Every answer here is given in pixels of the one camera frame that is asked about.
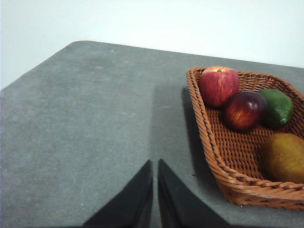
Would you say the dark red plum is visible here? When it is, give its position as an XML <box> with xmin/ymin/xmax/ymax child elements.
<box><xmin>223</xmin><ymin>91</ymin><xmax>268</xmax><ymax>133</ymax></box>

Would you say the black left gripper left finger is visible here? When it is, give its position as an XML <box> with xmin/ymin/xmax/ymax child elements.
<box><xmin>82</xmin><ymin>160</ymin><xmax>154</xmax><ymax>228</ymax></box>

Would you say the brown wicker basket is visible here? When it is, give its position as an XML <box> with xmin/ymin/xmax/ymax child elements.
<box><xmin>186</xmin><ymin>66</ymin><xmax>304</xmax><ymax>211</ymax></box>

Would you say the green lime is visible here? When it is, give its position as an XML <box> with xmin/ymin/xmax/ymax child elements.
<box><xmin>258</xmin><ymin>88</ymin><xmax>295</xmax><ymax>129</ymax></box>

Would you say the red apple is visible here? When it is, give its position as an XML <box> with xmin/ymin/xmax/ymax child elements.
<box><xmin>199</xmin><ymin>66</ymin><xmax>240</xmax><ymax>107</ymax></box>

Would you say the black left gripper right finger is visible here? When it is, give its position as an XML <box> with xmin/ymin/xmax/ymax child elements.
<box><xmin>157</xmin><ymin>158</ymin><xmax>232</xmax><ymax>228</ymax></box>

